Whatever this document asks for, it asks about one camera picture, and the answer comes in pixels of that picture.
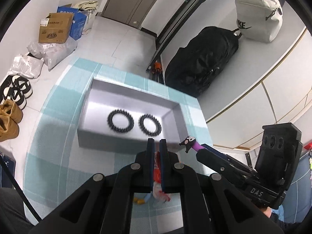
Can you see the red China badge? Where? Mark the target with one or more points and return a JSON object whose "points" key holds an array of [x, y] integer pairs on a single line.
{"points": [[157, 192]]}

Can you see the blue cardboard box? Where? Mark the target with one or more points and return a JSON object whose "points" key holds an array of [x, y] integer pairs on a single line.
{"points": [[78, 23]]}

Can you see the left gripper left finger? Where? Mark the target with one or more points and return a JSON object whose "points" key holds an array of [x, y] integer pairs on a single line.
{"points": [[148, 169]]}

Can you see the teal plaid tablecloth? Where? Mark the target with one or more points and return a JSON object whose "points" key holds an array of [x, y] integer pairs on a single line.
{"points": [[55, 165]]}

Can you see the white Nike bag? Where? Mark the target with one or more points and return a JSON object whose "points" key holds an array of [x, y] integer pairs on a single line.
{"points": [[259, 20]]}

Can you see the grey jewelry box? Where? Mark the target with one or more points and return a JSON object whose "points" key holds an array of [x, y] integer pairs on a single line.
{"points": [[120, 119]]}

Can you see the brown cardboard box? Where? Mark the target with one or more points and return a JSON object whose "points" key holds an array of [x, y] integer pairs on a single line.
{"points": [[55, 28]]}

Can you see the orange black tool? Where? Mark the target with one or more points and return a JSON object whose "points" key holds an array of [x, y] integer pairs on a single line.
{"points": [[157, 72]]}

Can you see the right hand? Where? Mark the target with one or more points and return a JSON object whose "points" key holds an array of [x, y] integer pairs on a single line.
{"points": [[266, 211]]}

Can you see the black white sneaker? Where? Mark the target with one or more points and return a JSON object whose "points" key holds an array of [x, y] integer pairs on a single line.
{"points": [[11, 92], [22, 84]]}

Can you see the tan suede boot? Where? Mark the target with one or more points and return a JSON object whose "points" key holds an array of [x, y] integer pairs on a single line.
{"points": [[9, 129], [10, 109]]}

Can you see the black tripod stand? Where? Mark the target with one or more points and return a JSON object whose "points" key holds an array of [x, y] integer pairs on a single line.
{"points": [[163, 22]]}

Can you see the grey plastic parcel bag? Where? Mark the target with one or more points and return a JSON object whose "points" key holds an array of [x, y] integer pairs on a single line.
{"points": [[52, 53]]}

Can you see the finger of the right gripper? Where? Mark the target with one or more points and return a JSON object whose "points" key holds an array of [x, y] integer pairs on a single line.
{"points": [[210, 154]]}

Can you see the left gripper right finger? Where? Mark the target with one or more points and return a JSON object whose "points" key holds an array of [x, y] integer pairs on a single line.
{"points": [[164, 165]]}

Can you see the grey door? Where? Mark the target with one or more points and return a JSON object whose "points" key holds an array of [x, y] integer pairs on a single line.
{"points": [[129, 12]]}

